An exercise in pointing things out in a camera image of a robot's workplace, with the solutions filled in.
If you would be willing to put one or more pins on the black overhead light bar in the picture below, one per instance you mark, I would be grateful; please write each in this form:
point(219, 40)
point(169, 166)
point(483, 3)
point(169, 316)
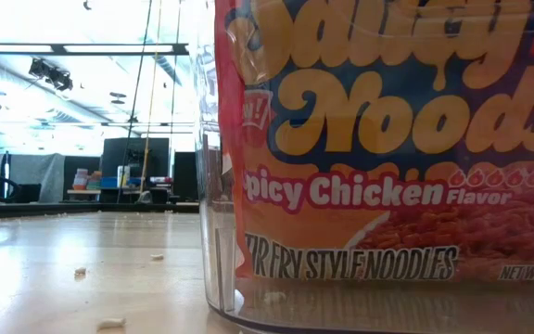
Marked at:
point(58, 48)

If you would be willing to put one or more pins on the black metal table frame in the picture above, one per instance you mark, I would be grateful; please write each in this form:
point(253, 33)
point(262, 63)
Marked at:
point(86, 209)

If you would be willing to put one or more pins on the white yellow bottle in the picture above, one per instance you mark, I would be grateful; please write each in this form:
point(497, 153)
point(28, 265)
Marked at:
point(123, 177)

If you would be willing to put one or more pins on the grey cloth cover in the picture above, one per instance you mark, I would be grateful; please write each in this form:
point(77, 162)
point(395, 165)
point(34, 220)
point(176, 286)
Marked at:
point(40, 169)

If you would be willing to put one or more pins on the black partition panel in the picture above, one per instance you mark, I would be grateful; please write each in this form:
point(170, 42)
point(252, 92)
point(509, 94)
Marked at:
point(114, 153)
point(81, 161)
point(186, 176)

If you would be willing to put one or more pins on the white noodle crumb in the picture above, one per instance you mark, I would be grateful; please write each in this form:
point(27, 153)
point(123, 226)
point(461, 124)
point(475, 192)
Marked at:
point(80, 271)
point(110, 323)
point(157, 256)

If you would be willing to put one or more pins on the dark round ceiling fixture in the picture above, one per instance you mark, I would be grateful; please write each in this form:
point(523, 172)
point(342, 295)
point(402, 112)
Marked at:
point(118, 95)

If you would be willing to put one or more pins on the coloured container stack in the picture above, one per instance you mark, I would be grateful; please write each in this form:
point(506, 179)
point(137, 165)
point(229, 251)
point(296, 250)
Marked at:
point(94, 181)

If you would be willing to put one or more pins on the small blue container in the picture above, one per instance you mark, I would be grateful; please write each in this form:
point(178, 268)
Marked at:
point(135, 182)

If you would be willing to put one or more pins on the grey rounded object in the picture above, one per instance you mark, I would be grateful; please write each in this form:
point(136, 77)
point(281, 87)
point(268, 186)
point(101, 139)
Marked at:
point(144, 198)

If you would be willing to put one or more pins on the red white flat box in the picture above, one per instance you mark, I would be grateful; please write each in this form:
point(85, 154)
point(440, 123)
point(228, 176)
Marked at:
point(160, 180)

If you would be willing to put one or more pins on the orange spicy chicken noodle packet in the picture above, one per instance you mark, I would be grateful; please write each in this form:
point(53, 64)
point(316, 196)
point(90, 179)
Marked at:
point(364, 139)

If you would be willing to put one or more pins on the orange white container stack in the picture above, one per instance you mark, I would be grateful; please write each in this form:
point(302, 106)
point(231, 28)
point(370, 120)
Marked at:
point(80, 180)

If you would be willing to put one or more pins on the background work table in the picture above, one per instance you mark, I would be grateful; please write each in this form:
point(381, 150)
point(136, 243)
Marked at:
point(79, 191)

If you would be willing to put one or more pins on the black ceiling fixture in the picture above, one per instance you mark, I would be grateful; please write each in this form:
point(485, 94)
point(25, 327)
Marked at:
point(54, 76)

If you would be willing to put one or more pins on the blue storage box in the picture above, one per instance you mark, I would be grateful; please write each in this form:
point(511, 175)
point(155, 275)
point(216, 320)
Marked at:
point(109, 182)

